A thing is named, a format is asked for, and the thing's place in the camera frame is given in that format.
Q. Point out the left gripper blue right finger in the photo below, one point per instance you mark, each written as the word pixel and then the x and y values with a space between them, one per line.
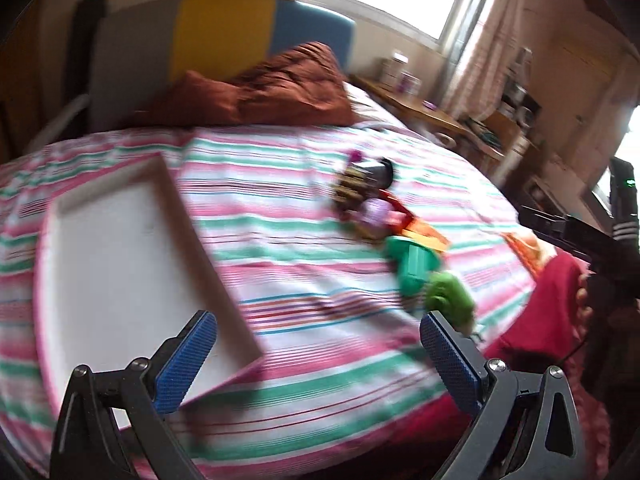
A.
pixel 460 365

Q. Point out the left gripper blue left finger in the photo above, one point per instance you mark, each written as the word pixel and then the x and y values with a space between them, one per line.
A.
pixel 179 359

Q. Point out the white green plug-in device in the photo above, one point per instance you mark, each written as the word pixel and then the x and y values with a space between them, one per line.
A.
pixel 446 294

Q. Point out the green plastic flanged spool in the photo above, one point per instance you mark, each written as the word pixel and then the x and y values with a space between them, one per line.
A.
pixel 414 263

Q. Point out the yellow orange plastic car shell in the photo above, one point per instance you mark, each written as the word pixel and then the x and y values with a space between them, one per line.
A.
pixel 424 234

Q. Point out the grey jar with black lid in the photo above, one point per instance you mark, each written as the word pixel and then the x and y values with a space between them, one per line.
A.
pixel 379 173

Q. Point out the brown massager with pegs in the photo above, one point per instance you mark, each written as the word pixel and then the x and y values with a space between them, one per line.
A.
pixel 352 187

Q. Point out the magenta perforated dome toy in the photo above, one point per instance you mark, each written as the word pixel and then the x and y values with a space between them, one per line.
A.
pixel 355 156

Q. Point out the person right hand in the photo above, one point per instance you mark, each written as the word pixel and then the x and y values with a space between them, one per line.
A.
pixel 584 310

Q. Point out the red skirt clothing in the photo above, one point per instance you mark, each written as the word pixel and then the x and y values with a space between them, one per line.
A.
pixel 543 334

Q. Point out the pink white cardboard tray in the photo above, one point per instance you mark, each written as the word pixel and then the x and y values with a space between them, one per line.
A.
pixel 119 269

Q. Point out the striped pink green bedsheet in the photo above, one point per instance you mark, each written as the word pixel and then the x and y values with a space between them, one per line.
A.
pixel 344 373

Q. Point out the wooden side desk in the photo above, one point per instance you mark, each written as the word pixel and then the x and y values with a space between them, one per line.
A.
pixel 413 107

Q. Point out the beige curtain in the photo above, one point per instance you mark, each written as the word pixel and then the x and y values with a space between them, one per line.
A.
pixel 477 83

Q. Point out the white box on desk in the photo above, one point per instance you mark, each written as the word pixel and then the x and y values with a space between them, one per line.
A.
pixel 391 69

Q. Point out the rust brown quilted blanket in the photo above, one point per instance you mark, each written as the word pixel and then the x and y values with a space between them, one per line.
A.
pixel 301 87

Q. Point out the grey yellow blue headboard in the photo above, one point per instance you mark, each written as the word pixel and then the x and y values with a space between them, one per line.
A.
pixel 141 49

